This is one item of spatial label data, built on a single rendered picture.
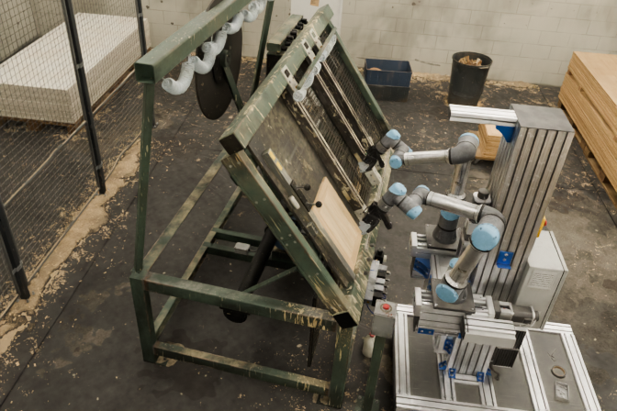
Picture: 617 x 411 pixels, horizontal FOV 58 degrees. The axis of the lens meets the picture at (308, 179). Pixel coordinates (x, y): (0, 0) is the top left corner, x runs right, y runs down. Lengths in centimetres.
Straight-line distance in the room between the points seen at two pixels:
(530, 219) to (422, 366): 134
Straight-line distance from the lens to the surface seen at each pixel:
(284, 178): 299
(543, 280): 330
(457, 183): 344
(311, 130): 344
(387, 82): 742
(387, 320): 315
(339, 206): 350
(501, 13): 837
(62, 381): 418
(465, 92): 748
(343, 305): 313
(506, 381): 400
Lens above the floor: 321
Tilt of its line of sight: 34 degrees down
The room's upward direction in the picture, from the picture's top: 4 degrees clockwise
